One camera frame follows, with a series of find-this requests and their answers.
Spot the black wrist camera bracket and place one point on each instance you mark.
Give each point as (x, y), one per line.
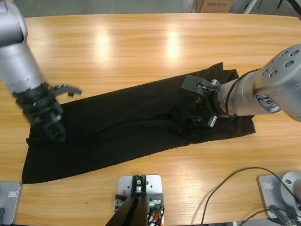
(70, 90)
(191, 82)

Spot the grey arm base disc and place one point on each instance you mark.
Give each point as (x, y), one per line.
(291, 183)

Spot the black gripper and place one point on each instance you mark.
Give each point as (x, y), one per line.
(210, 101)
(40, 106)

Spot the white metal mounting plate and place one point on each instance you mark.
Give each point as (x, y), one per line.
(124, 182)

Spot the white box with AUX print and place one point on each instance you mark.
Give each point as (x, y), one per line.
(216, 8)

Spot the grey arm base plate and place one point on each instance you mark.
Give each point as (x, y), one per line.
(11, 207)
(265, 195)

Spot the black Unitree polo shirt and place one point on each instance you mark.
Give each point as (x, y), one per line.
(117, 124)

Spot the grey metal stand leg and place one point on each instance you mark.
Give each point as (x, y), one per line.
(249, 7)

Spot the black diagonal bar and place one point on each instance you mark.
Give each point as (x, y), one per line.
(294, 5)

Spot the dark aluminium camera post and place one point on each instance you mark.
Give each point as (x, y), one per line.
(131, 214)

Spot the black corner bracket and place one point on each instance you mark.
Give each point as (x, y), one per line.
(139, 180)
(120, 196)
(160, 197)

